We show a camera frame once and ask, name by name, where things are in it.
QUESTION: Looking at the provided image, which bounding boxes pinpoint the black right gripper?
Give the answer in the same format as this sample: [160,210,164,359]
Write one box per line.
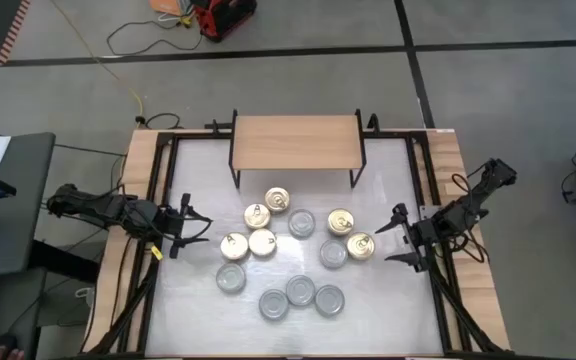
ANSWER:
[373,202,445,274]

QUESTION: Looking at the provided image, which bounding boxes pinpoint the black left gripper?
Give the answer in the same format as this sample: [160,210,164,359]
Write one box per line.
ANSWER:
[156,193,214,260]

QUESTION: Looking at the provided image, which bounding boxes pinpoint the gold-lid blue salmon can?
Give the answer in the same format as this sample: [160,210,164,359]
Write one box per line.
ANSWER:
[346,231,377,262]
[243,202,272,231]
[263,186,292,215]
[326,207,356,237]
[248,228,278,258]
[219,231,250,262]

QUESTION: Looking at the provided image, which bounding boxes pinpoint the silver-lid green tuna can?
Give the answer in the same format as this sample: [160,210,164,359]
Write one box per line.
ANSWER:
[285,274,317,307]
[318,238,350,270]
[215,262,247,295]
[314,284,346,318]
[287,208,317,239]
[258,288,290,322]

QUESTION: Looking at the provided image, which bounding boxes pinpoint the wooden shelf black metal legs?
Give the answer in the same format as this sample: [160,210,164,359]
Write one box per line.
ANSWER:
[227,108,368,190]

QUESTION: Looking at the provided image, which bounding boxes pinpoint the grey desk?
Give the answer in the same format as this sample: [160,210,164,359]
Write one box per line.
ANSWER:
[0,131,100,360]

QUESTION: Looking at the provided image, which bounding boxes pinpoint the red black tool case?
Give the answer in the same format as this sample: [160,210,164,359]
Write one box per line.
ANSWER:
[191,0,258,43]

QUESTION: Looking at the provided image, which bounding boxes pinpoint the orange box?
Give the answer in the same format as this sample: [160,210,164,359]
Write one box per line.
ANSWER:
[148,0,192,17]

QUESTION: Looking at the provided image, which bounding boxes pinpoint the black metal table frame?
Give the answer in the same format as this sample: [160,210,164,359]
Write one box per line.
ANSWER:
[80,127,507,360]

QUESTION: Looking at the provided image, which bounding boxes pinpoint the black cable with plug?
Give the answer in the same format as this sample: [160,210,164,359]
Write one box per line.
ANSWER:
[135,111,183,131]

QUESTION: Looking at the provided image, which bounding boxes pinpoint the white looped cord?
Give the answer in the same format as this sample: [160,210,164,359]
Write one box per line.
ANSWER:
[73,285,97,309]

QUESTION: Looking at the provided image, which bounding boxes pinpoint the yellow cable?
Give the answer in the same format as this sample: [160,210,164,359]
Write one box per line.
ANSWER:
[49,0,145,119]

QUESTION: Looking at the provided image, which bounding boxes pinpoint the thin black floor cable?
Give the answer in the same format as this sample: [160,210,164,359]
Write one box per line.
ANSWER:
[105,18,204,57]

